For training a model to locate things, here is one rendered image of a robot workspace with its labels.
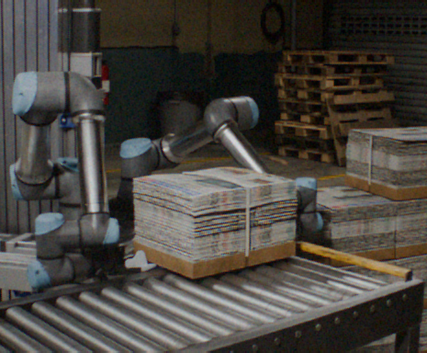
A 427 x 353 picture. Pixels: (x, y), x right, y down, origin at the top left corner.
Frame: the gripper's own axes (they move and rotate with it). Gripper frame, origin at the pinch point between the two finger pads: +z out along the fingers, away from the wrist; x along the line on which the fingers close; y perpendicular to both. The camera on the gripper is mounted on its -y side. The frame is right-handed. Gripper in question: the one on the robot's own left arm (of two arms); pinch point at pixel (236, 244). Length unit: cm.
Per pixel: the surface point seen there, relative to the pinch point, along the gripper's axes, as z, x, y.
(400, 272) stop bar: -10, 57, 2
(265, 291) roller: 24.4, 40.2, 0.2
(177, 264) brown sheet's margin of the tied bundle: 35.3, 17.1, 3.9
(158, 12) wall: -430, -672, 92
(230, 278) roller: 24.3, 26.2, 0.1
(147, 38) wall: -414, -671, 59
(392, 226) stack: -78, -1, -6
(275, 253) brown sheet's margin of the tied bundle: 5.9, 23.6, 3.6
